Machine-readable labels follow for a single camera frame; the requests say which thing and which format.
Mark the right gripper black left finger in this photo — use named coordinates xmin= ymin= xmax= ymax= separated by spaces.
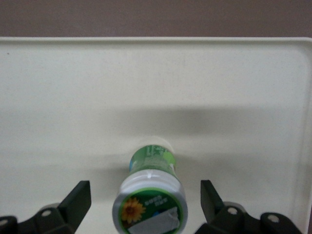
xmin=0 ymin=180 xmax=92 ymax=234

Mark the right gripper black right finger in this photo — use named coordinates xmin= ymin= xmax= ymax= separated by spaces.
xmin=195 ymin=179 xmax=303 ymax=234

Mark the beige plastic tray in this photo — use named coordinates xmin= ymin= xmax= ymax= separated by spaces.
xmin=0 ymin=36 xmax=312 ymax=234

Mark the green lid yogurt cup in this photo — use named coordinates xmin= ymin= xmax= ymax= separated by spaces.
xmin=112 ymin=136 xmax=189 ymax=234

